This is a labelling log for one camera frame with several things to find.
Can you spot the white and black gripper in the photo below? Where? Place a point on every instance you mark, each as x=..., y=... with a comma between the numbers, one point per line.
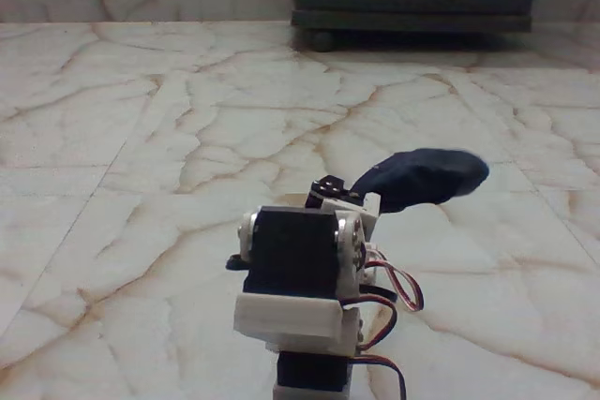
x=349, y=205

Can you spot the dark blue cloth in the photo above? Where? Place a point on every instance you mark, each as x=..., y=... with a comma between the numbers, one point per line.
x=422, y=175

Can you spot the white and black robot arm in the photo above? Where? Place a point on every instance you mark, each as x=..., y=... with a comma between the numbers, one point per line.
x=293, y=255

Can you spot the black cabinet caster wheel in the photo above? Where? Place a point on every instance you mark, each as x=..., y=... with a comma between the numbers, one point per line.
x=321, y=41

